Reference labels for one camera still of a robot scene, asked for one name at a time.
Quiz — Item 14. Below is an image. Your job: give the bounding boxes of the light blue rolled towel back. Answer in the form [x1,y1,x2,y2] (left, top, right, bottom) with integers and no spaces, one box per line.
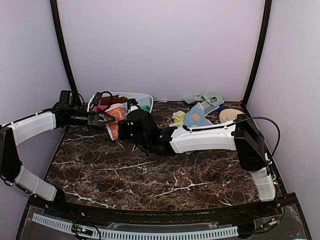
[137,97,153,108]

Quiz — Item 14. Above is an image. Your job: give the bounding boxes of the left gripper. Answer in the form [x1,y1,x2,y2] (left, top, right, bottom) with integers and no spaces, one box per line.
[68,107,115,131]

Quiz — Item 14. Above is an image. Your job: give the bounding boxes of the orange bunny towel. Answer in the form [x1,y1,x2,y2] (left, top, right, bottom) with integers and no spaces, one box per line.
[105,103,126,141]

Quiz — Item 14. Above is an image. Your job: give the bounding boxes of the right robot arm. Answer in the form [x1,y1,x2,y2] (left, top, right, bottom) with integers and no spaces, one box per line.
[118,109,276,217]

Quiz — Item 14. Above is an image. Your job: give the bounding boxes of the pink rolled towel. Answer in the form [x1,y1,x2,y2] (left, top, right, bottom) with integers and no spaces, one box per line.
[96,105,108,111]

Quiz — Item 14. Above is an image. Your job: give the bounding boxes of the dark blue object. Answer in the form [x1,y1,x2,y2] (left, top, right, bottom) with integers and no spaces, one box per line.
[214,104,225,112]

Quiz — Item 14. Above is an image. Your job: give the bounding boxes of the green rolled towel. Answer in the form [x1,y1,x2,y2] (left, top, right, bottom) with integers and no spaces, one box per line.
[141,105,151,112]

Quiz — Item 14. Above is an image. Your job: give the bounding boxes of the grey green crumpled towel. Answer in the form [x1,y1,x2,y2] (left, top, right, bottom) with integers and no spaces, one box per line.
[182,91,225,116]

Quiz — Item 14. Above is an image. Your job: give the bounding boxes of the white plastic basin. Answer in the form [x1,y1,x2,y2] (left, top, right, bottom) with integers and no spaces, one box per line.
[112,92,154,113]

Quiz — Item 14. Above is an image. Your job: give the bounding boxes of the green patterned small towel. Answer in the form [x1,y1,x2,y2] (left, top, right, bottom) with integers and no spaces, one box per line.
[172,110,186,127]

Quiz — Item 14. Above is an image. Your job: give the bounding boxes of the white slotted cable duct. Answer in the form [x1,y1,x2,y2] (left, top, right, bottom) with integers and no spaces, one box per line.
[31,213,239,240]

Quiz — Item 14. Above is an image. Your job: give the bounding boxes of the blue polka dot towel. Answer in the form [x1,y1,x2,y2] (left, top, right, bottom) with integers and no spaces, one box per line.
[183,102,213,128]

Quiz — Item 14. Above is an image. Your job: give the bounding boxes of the brown rolled towel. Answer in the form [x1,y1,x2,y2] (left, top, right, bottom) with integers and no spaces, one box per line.
[100,95,128,106]

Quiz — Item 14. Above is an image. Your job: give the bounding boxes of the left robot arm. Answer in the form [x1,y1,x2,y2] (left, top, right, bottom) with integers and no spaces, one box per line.
[0,90,116,218]

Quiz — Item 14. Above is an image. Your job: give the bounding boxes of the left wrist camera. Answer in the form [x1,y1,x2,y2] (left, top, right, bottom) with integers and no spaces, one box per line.
[87,92,103,112]

